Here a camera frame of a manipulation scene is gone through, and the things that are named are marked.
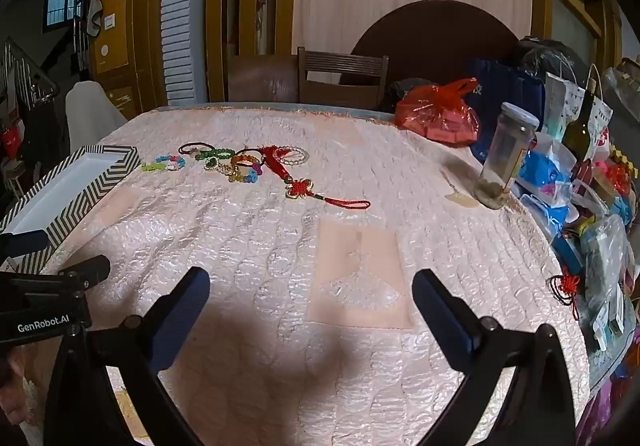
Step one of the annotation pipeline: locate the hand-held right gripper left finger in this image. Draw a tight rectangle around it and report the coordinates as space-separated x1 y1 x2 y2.
45 267 211 446

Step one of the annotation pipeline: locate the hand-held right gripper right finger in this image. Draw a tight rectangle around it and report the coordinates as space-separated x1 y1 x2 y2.
412 269 586 446

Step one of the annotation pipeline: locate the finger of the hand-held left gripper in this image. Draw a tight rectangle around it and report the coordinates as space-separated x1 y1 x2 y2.
56 255 112 287
0 230 50 260

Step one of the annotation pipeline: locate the striped white box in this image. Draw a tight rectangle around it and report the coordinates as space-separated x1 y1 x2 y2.
0 144 141 267

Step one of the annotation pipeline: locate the orange yellow bead bracelet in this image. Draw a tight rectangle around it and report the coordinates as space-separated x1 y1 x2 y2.
234 149 267 167

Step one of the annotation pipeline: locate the small red knot ornament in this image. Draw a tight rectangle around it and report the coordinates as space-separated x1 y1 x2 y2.
549 274 584 323

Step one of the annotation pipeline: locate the white plastic chair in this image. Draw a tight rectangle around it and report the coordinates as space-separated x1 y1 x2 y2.
65 80 129 153

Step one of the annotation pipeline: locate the red tassel knot ornament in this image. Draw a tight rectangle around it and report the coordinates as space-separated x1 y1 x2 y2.
259 145 372 212

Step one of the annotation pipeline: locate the glass jar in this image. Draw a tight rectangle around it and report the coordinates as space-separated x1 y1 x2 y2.
474 102 540 211

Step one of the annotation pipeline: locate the metal stair railing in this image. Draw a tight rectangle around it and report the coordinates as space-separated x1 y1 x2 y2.
0 38 62 127

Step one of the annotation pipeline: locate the pile of packaged goods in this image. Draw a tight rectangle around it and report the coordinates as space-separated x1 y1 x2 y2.
515 141 640 369

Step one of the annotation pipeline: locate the red plastic bag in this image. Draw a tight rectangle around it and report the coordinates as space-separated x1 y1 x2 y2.
394 78 482 147

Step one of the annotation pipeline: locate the dark wine bottle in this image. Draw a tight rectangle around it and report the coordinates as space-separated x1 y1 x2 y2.
561 78 601 163

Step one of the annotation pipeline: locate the blue shopping bag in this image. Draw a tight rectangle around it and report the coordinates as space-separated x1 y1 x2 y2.
469 58 546 163

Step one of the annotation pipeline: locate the hanging grey cloth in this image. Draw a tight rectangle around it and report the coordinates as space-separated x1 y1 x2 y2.
86 0 104 38

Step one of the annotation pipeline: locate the white printed paper bag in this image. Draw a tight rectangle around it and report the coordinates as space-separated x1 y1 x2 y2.
542 64 614 163

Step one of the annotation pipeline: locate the window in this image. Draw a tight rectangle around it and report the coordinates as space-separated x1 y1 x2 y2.
46 0 86 27

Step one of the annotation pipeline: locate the wooden chair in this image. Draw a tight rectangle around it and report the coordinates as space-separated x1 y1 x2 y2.
297 46 390 113

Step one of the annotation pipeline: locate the white louvred door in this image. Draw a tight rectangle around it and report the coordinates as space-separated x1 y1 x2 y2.
159 0 207 105

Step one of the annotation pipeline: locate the black plastic bag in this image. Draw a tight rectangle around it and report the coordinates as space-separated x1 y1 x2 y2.
514 38 577 77

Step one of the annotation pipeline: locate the round dark wooden tabletop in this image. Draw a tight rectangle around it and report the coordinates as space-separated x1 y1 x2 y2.
349 0 522 87

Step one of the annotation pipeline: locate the pastel bead bracelet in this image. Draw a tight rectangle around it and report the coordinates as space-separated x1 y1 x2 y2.
141 154 186 173

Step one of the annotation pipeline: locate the multicoloured bead bracelet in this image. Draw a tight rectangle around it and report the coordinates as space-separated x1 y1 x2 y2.
227 164 264 185

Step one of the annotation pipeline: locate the gold pendant bracelet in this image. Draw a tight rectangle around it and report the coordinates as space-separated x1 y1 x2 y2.
203 156 237 175

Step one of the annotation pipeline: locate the black hair tie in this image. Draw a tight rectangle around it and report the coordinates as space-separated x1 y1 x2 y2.
178 141 216 157

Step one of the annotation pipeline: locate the white pearl bracelet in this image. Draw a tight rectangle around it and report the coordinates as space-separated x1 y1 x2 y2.
272 145 310 166

